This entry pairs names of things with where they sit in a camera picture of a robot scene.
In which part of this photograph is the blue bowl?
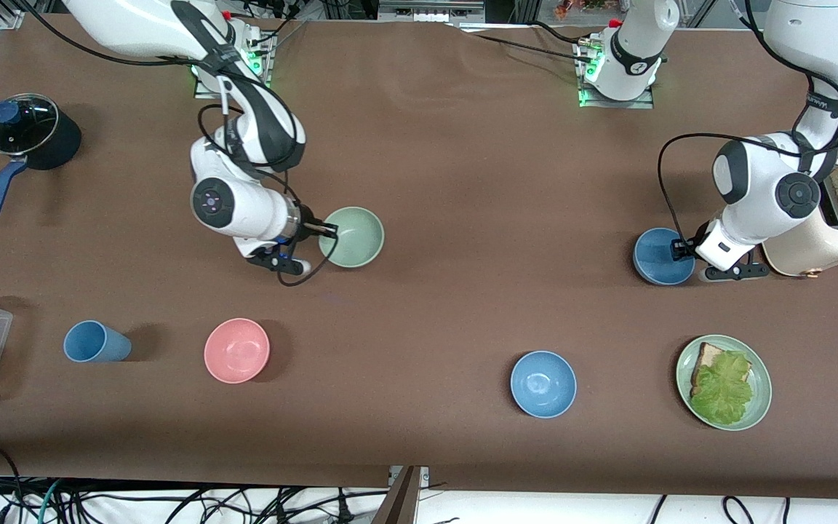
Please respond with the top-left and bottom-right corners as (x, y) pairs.
(633, 228), (697, 286)
(510, 351), (578, 419)

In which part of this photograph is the green bowl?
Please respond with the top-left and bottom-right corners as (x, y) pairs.
(319, 207), (386, 269)

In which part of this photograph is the pink bowl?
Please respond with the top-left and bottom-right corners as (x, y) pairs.
(204, 318), (271, 384)

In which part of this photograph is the cream white toaster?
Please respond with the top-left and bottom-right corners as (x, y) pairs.
(761, 160), (838, 279)

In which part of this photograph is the bread slice on plate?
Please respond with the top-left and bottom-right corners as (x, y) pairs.
(690, 342), (727, 397)

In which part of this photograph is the green lettuce leaf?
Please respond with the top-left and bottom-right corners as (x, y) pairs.
(690, 351), (754, 426)

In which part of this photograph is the green plate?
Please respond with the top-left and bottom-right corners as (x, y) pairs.
(676, 335), (773, 432)

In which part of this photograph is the blue cup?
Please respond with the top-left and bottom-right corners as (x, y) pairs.
(63, 320), (132, 363)

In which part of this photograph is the dark blue saucepan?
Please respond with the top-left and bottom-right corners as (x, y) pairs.
(0, 92), (83, 221)

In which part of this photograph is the glass lid with blue knob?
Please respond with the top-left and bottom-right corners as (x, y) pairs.
(0, 93), (60, 156)

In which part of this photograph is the black base power cable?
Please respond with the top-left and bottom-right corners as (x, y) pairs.
(459, 20), (598, 66)

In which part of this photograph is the teal cable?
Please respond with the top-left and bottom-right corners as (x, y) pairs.
(37, 478), (63, 524)

